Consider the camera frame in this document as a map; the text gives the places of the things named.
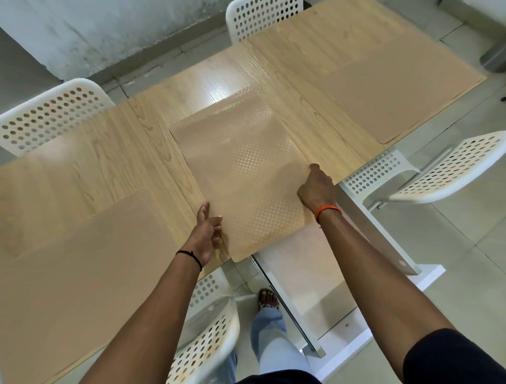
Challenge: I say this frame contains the person's right hand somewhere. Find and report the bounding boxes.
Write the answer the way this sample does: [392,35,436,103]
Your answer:
[296,163,343,217]

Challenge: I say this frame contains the person's left hand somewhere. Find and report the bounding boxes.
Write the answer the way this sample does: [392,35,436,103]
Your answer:
[180,202,224,270]

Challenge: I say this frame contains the beige checkered textured placemat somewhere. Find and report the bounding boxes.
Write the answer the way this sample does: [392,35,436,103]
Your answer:
[169,86,315,263]

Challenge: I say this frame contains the person's right forearm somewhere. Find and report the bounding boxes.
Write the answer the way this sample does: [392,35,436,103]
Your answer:
[317,210,456,382]

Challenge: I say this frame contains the person's left forearm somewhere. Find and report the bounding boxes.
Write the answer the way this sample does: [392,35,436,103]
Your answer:
[79,252,203,384]

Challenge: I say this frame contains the orange thread wristband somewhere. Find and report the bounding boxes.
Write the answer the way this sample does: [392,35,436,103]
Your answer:
[314,205,343,224]

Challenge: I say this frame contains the black thread wristband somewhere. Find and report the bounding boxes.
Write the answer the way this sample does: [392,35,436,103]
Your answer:
[176,249,203,272]

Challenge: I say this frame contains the patterned sandal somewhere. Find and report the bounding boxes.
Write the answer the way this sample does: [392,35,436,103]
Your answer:
[257,289,281,311]

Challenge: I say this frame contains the beige plain placemat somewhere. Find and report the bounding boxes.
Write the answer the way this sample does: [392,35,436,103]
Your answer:
[0,188,216,384]
[316,33,488,145]

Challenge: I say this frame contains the white perforated chair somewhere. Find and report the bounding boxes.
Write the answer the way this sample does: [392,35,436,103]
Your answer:
[340,131,506,211]
[0,78,116,157]
[166,270,241,384]
[225,0,304,44]

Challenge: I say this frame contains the light blue jeans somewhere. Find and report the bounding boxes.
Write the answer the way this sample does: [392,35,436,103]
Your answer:
[219,307,314,384]

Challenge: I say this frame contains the black shirt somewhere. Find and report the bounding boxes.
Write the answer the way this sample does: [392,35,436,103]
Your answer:
[236,328,506,384]

